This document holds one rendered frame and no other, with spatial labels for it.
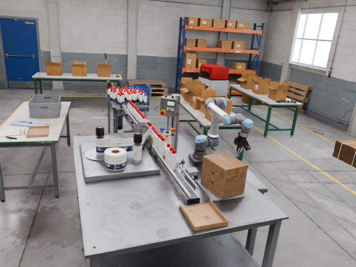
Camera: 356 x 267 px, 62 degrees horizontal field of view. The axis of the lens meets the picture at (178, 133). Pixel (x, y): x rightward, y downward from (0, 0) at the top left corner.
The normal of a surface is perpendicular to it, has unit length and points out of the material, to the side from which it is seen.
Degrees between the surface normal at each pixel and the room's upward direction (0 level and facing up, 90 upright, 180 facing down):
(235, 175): 90
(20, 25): 90
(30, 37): 90
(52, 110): 90
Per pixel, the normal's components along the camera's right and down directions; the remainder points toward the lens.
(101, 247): 0.07, -0.94
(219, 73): 0.43, 0.32
